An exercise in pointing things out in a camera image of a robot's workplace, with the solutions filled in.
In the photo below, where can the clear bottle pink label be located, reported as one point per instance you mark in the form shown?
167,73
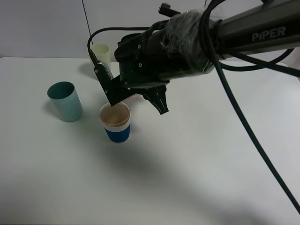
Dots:
134,98

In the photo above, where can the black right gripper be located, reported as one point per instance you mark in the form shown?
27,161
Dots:
136,72

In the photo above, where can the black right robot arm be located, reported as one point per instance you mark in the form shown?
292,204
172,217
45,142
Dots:
192,43

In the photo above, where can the pale green plastic cup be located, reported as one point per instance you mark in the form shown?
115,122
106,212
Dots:
102,53

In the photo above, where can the teal plastic cup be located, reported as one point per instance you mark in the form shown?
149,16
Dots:
65,98

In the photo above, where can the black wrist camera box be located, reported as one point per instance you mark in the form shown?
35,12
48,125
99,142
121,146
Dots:
112,88

